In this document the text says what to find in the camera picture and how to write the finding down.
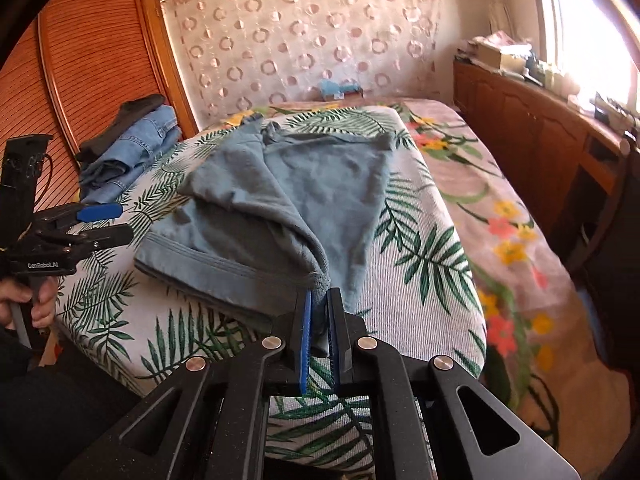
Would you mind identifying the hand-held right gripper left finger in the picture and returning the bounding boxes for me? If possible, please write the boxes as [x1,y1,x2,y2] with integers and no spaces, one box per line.
[64,290,316,480]

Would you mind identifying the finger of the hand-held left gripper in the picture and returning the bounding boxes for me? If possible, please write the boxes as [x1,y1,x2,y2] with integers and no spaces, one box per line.
[32,202,125,233]
[30,224,135,263]

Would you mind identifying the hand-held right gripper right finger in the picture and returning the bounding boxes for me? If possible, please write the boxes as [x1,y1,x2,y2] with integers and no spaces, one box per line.
[326,288,579,480]

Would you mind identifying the grey-blue pants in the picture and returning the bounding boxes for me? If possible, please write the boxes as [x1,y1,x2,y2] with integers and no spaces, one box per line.
[134,120,396,333]

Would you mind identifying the dark grey folded pants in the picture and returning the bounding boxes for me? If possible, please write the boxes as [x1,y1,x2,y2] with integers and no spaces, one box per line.
[75,94,167,162]

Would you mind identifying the person's left hand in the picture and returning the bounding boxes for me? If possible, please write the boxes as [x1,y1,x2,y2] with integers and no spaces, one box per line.
[0,277,59,332]

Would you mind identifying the light blue folded jeans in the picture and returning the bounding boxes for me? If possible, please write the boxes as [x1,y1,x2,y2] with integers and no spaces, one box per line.
[95,106,184,171]

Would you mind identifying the leaf print blanket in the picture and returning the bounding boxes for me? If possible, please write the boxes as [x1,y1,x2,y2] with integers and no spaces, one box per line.
[52,104,488,461]

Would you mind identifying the wooden headboard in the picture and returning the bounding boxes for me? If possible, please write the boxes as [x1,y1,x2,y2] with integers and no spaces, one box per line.
[0,0,201,241]

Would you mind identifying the person's dark clothing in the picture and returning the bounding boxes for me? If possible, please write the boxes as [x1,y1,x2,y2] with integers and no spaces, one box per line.
[0,327,168,480]

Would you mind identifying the floral blanket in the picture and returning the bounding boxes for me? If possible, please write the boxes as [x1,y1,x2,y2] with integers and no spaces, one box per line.
[220,96,598,443]

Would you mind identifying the circle patterned curtain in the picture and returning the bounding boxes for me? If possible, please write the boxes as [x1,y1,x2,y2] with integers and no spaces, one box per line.
[161,0,445,128]

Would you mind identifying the dark wooden chair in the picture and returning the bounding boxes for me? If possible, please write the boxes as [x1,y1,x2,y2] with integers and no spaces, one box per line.
[565,132,640,363]

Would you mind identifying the low wooden cabinet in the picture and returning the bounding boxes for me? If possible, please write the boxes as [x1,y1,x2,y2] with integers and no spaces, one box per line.
[452,57,636,243]

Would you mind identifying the cardboard box on cabinet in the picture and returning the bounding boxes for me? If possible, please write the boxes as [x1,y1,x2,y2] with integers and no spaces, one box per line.
[472,40,532,70]

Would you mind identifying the window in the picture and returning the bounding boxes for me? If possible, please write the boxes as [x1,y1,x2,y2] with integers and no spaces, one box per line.
[530,0,640,108]

